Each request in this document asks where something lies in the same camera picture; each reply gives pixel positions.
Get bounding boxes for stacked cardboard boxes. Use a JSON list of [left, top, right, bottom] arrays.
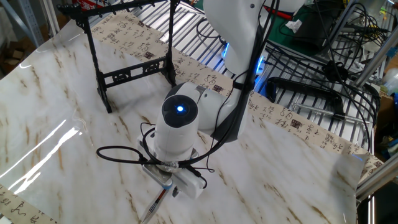
[[0, 39, 27, 75]]

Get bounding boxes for red white printed box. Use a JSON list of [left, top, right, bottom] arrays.
[[72, 0, 110, 10]]

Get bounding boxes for tangled black cables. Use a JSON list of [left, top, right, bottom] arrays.
[[264, 0, 389, 153]]

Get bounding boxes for glossy marble pattern mat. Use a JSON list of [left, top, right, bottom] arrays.
[[0, 20, 366, 224]]

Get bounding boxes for black power adapter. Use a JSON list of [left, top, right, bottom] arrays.
[[322, 60, 349, 82]]

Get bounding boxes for beige calligraphy print paper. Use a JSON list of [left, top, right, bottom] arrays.
[[0, 12, 385, 224]]

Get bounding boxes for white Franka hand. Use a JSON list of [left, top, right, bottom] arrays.
[[136, 133, 208, 200]]

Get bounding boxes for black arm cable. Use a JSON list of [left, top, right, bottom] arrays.
[[96, 0, 280, 174]]

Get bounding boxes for slanted aluminium profile bar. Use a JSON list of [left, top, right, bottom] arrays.
[[353, 32, 398, 88]]

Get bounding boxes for brown calligraphy brush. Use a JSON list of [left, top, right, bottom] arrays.
[[139, 187, 169, 223]]

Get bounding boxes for black ornate pen rack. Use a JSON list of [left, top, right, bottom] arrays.
[[57, 0, 181, 114]]

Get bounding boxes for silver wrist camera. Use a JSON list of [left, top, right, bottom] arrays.
[[142, 162, 174, 190]]

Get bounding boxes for thick aluminium profile beam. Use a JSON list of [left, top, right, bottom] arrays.
[[355, 161, 398, 202]]

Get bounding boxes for clear plastic bag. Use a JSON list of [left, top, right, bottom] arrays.
[[382, 67, 398, 96]]

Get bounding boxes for black electronics box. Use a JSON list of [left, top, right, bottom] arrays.
[[292, 6, 335, 54]]

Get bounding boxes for silver metal rod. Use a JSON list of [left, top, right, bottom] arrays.
[[291, 102, 371, 124]]

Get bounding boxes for white metal post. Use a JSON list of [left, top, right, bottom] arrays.
[[40, 0, 60, 37]]

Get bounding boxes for green mat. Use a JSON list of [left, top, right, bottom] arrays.
[[266, 4, 315, 57]]

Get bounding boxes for red marker pen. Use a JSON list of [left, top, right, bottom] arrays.
[[264, 4, 295, 21]]

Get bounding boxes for crumpled white paper scrap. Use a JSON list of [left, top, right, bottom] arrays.
[[285, 19, 303, 34]]

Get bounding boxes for grey perforated shelf upright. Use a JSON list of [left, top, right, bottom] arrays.
[[0, 0, 45, 48]]

